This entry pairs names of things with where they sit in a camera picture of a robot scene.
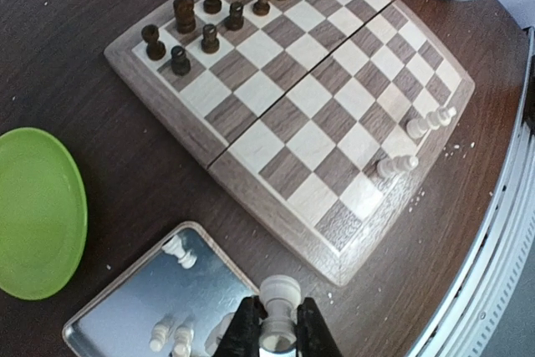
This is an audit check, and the white chess bishop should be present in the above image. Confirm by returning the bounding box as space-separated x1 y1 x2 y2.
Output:
377 155 419 178

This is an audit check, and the white chess king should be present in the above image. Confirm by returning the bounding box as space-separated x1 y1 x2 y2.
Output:
406 107 457 140

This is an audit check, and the wooden chess board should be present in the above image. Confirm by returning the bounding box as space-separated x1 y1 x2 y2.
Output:
104 0 475 286

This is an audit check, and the white chess rook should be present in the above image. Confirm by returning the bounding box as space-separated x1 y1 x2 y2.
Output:
259 274 302 354

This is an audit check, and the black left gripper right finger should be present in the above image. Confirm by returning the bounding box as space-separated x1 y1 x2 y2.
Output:
296 297 342 357

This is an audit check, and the green plate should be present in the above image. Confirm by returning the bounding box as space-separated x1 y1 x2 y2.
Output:
1 127 88 301

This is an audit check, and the metal tray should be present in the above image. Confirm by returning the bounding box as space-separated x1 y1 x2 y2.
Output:
62 221 258 356

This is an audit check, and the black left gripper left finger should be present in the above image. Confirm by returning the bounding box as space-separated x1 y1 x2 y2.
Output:
213 296 267 357

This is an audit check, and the white chess pieces pile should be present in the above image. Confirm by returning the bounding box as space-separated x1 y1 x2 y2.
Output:
149 235 196 356

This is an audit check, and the black chess pieces row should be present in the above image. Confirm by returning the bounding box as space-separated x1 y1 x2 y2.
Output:
140 0 343 77

